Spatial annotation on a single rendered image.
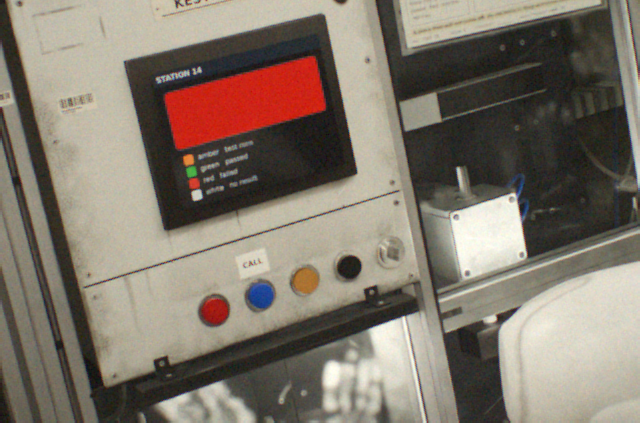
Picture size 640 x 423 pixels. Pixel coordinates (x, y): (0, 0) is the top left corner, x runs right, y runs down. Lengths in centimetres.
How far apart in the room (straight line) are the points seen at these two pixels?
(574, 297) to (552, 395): 8
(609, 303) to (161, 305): 65
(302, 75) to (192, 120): 15
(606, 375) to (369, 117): 66
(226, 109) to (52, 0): 23
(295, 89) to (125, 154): 21
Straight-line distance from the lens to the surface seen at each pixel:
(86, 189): 145
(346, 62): 155
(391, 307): 156
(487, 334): 192
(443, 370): 168
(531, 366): 100
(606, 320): 100
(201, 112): 146
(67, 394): 150
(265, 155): 149
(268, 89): 148
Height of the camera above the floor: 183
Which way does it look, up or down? 11 degrees down
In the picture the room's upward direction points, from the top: 12 degrees counter-clockwise
